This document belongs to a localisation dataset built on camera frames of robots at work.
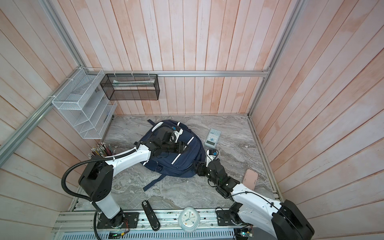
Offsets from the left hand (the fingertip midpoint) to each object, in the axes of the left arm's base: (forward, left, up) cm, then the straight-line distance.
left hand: (186, 149), depth 85 cm
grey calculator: (+17, -18, -12) cm, 27 cm away
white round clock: (-33, -2, -10) cm, 35 cm away
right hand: (-6, -6, -3) cm, 9 cm away
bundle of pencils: (-3, +46, +4) cm, 47 cm away
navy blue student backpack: (-6, +1, -6) cm, 9 cm away
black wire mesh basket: (+45, +40, +11) cm, 61 cm away
